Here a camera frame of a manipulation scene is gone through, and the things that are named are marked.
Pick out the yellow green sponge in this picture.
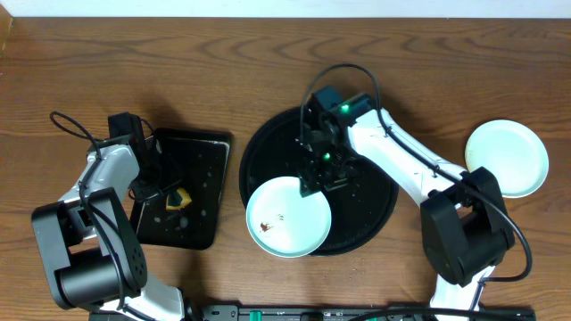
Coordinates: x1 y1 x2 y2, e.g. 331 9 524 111
166 187 192 210

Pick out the light blue plate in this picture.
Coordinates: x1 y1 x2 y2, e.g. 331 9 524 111
246 177 332 259
465 119 550 198

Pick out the black round tray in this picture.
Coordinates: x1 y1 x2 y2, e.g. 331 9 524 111
239 108 399 256

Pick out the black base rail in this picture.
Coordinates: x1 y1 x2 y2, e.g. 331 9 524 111
88 305 537 321

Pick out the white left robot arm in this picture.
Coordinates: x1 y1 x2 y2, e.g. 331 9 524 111
31 112 186 320

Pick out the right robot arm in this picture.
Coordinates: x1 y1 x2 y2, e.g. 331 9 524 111
300 86 518 311

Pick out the black rectangular tray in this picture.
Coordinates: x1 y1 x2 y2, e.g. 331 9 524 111
130 128 232 250

